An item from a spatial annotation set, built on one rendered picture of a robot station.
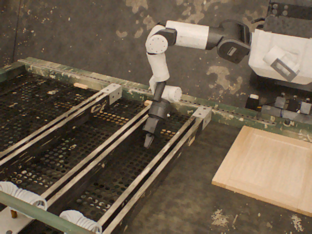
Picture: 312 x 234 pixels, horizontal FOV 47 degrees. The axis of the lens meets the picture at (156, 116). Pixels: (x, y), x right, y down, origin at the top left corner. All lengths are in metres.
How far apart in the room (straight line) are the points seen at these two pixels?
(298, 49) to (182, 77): 1.61
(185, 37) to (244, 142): 0.57
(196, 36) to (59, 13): 2.35
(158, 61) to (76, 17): 2.09
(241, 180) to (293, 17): 0.63
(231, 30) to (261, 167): 0.57
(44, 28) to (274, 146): 2.60
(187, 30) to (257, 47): 0.27
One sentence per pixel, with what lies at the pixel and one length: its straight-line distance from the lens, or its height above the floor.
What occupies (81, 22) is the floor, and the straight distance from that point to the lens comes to 3.42.
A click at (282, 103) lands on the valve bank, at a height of 0.76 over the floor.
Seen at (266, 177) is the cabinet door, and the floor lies 1.20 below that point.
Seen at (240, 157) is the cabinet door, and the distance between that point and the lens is 1.56.
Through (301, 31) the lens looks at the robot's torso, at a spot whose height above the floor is 1.38.
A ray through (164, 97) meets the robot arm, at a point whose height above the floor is 1.26.
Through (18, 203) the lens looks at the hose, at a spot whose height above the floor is 1.97.
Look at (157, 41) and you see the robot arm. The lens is 1.39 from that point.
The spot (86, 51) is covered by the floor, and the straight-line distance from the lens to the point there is 3.31.
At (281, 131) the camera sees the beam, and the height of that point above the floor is 0.90.
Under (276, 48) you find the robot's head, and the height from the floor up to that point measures 1.45.
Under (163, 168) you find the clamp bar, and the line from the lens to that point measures 1.36.
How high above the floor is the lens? 2.68
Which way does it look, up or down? 68 degrees down
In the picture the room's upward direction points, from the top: 76 degrees counter-clockwise
